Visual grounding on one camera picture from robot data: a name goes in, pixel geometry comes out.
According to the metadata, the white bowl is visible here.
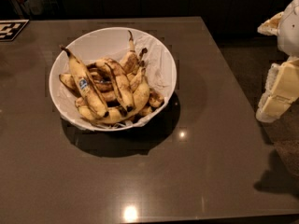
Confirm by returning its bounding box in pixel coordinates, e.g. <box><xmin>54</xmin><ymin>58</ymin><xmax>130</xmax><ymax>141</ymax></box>
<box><xmin>49</xmin><ymin>26</ymin><xmax>178</xmax><ymax>133</ymax></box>

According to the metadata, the dark banana at right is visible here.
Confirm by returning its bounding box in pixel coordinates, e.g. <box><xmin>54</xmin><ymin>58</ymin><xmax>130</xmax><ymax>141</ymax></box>
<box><xmin>149</xmin><ymin>90</ymin><xmax>164</xmax><ymax>108</ymax></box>

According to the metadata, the long curved bottom banana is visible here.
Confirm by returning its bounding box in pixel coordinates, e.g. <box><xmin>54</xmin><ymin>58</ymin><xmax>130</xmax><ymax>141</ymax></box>
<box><xmin>75</xmin><ymin>68</ymin><xmax>150</xmax><ymax>125</ymax></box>

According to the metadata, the banana with blue sticker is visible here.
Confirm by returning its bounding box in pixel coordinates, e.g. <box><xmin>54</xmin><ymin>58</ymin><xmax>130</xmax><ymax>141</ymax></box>
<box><xmin>60</xmin><ymin>46</ymin><xmax>109</xmax><ymax>118</ymax></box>

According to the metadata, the small banana at left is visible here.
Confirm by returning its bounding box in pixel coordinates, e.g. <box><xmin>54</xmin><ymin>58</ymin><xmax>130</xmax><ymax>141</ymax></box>
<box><xmin>59</xmin><ymin>74</ymin><xmax>79</xmax><ymax>95</ymax></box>

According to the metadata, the black white marker tag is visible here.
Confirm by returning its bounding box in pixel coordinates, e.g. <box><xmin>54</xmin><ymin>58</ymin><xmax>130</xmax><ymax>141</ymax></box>
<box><xmin>0</xmin><ymin>20</ymin><xmax>29</xmax><ymax>42</ymax></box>

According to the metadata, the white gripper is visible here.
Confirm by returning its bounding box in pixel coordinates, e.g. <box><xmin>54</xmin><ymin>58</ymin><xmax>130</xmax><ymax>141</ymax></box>
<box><xmin>256</xmin><ymin>0</ymin><xmax>299</xmax><ymax>123</ymax></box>

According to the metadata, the spotted banana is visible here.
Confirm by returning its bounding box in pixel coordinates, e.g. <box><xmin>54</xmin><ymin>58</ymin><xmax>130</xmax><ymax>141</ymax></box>
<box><xmin>95</xmin><ymin>58</ymin><xmax>135</xmax><ymax>112</ymax></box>

